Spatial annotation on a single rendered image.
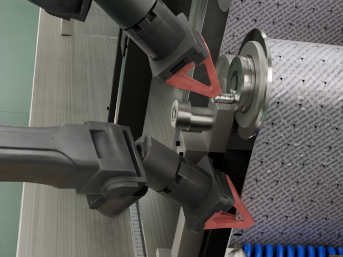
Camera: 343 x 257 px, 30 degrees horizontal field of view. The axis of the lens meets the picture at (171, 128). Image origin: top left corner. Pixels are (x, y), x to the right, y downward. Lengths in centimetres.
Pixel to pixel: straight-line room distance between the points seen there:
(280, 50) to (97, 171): 28
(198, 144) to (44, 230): 32
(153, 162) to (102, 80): 82
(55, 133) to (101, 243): 40
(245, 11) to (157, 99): 59
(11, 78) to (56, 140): 289
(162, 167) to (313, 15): 39
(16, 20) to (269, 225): 358
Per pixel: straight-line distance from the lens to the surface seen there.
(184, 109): 88
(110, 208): 85
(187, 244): 102
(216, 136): 90
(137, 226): 113
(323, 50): 86
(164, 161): 80
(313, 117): 83
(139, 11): 74
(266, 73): 80
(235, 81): 85
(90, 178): 73
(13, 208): 261
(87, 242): 108
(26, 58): 383
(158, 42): 76
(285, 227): 93
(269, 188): 88
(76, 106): 146
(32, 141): 69
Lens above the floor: 160
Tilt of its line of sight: 29 degrees down
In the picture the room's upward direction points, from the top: 11 degrees clockwise
